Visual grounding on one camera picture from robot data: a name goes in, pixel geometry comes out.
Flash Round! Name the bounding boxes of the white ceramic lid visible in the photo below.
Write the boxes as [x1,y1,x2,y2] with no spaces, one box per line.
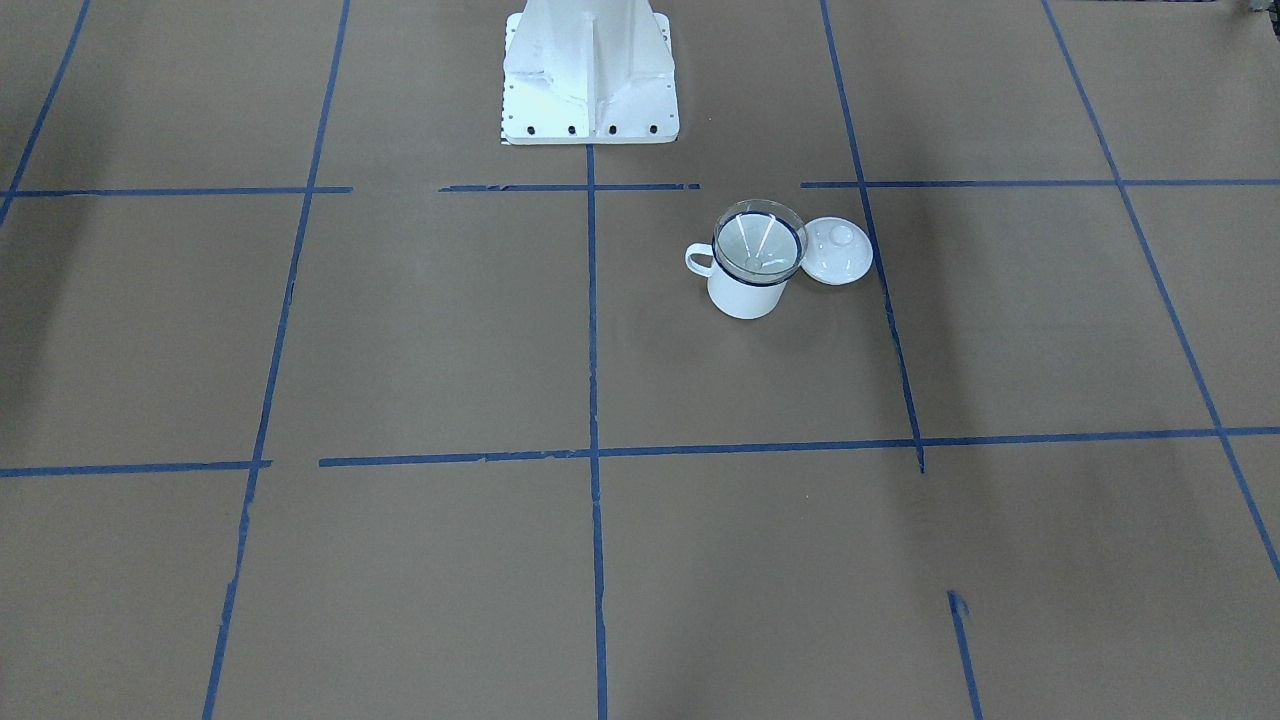
[801,217,874,286]

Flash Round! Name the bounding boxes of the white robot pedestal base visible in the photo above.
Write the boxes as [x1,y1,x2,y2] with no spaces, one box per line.
[500,1,681,146]

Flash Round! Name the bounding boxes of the white enamel mug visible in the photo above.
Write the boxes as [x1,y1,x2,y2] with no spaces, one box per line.
[684,238,794,320]

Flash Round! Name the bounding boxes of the clear glass funnel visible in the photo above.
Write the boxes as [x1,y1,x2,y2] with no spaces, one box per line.
[710,199,809,287]

